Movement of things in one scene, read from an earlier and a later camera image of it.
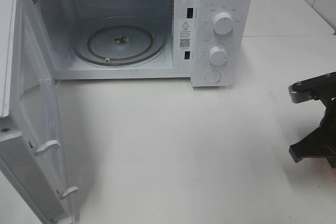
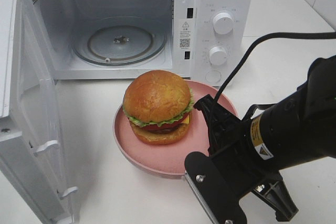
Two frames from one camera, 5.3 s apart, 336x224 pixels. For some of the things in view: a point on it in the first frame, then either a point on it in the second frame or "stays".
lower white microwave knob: x=218 y=56 stays
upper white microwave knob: x=223 y=23 stays
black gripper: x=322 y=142 -> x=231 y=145
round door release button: x=213 y=76 stays
